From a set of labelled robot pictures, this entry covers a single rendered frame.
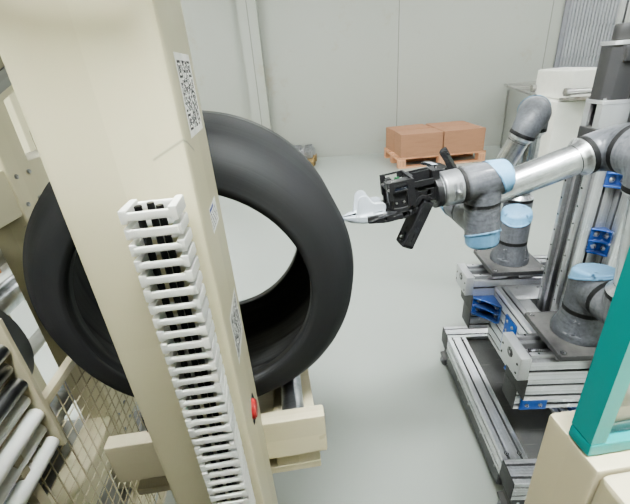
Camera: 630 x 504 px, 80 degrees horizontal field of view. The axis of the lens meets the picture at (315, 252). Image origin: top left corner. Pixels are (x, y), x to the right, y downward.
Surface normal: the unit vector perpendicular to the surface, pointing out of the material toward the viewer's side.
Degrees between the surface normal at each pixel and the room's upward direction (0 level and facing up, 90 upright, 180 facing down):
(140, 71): 90
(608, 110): 90
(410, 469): 0
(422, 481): 0
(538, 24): 90
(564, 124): 90
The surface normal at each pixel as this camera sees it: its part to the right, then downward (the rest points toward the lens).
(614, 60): -0.73, 0.35
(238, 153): 0.34, -0.35
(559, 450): -0.99, 0.12
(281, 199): 0.24, 0.29
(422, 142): 0.04, 0.44
